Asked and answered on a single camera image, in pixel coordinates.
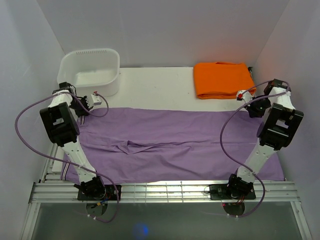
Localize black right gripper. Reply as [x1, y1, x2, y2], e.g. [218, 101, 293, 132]
[243, 96, 272, 118]

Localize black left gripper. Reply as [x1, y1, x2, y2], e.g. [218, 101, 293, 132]
[69, 96, 94, 118]

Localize purple trousers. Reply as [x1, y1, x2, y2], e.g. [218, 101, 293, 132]
[60, 107, 286, 183]

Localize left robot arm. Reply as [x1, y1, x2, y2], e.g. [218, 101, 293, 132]
[39, 82, 106, 200]

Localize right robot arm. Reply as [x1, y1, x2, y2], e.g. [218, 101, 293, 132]
[225, 79, 304, 199]

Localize folded orange trousers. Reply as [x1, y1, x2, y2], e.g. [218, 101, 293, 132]
[193, 62, 257, 100]

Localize white plastic basket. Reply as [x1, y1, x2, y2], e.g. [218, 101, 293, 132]
[56, 48, 120, 97]

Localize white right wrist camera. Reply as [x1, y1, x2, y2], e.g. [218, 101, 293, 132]
[236, 90, 255, 103]

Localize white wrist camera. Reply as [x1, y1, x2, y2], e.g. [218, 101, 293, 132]
[87, 93, 102, 108]
[236, 90, 255, 103]

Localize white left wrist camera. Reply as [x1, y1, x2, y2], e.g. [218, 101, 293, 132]
[87, 93, 102, 108]

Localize aluminium frame rail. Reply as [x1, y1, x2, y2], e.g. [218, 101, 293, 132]
[29, 180, 300, 204]

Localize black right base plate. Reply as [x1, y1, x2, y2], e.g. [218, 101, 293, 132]
[208, 184, 256, 200]

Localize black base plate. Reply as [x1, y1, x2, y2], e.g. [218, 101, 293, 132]
[76, 184, 122, 201]
[208, 184, 256, 200]

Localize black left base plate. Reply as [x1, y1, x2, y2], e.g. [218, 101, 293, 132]
[76, 184, 122, 201]

